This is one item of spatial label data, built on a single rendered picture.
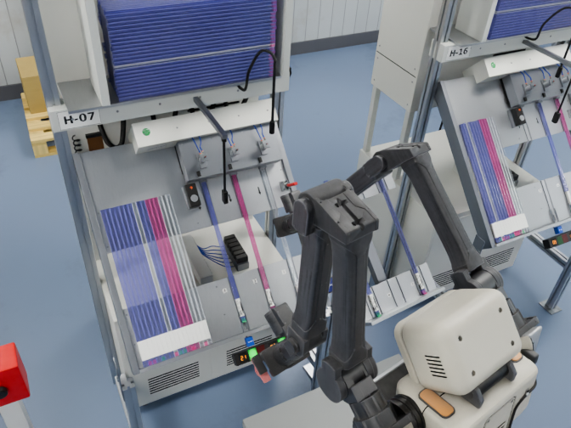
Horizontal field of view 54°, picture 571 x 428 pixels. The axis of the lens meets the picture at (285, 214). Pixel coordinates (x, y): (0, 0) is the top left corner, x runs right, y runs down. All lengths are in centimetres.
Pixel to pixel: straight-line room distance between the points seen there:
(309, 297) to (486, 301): 35
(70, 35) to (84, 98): 20
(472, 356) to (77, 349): 209
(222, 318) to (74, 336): 119
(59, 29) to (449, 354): 139
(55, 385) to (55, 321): 38
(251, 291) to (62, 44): 97
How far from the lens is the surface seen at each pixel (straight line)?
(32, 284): 324
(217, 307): 187
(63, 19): 184
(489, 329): 118
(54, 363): 285
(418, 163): 138
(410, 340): 116
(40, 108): 445
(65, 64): 189
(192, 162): 185
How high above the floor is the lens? 220
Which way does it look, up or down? 39 degrees down
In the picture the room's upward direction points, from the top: 4 degrees clockwise
